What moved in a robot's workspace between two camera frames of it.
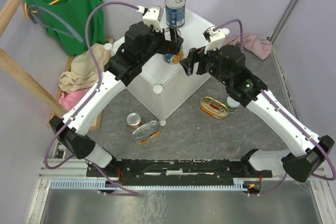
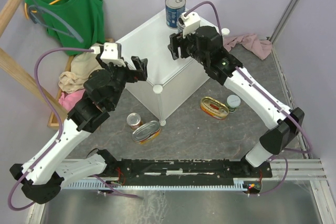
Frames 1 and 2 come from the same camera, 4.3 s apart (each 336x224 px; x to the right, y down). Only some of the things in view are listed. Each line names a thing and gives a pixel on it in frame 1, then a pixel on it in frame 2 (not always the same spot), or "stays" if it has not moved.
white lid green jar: [232, 105] stays
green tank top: [64, 6] stays
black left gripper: [172, 46] -> [140, 65]
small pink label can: [134, 120] stays
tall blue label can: [175, 10] stays
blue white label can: [177, 58] -> [180, 25]
